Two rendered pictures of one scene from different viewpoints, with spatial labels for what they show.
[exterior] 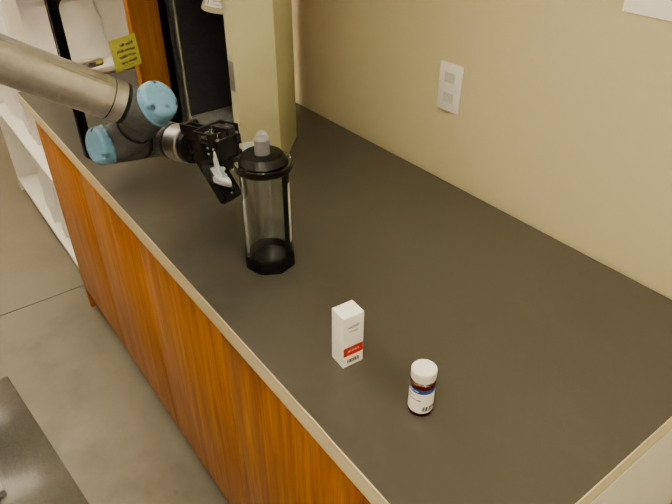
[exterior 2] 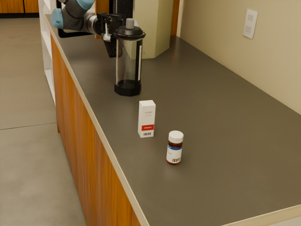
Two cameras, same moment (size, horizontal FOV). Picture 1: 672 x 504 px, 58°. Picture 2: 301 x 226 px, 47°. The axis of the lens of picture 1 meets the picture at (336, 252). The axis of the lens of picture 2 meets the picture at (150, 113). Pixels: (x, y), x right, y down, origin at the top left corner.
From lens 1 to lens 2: 0.33 m
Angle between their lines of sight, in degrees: 14
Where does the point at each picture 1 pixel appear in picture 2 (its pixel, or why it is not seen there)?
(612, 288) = not seen: outside the picture
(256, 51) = not seen: outside the picture
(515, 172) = (277, 71)
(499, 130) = (272, 47)
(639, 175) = not seen: outside the picture
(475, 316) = (226, 132)
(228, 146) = (116, 25)
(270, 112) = (152, 25)
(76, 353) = (43, 152)
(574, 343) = (279, 154)
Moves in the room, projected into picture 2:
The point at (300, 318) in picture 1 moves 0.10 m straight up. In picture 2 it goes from (130, 115) to (131, 87)
